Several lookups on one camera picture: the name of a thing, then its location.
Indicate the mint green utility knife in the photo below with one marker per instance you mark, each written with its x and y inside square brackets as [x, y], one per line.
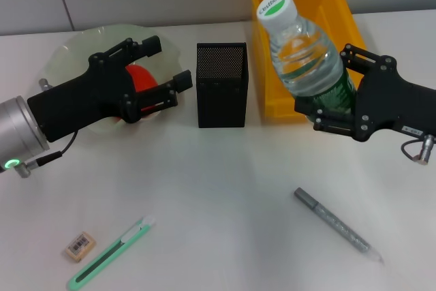
[112, 250]

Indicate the black mesh pen holder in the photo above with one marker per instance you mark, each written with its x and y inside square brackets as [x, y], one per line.
[221, 100]

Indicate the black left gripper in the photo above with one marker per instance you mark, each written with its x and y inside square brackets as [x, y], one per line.
[88, 96]

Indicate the red-orange toy orange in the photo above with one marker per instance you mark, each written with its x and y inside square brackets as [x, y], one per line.
[146, 78]

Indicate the silver grey pen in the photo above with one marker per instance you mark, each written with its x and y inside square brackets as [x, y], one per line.
[334, 223]

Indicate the beige eraser with barcode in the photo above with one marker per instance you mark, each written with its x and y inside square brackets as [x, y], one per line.
[80, 246]

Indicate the green wavy glass fruit plate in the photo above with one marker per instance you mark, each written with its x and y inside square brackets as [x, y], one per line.
[71, 56]

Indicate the clear green-label water bottle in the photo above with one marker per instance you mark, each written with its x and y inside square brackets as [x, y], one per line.
[303, 62]

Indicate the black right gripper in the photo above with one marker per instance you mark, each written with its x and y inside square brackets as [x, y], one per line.
[395, 107]

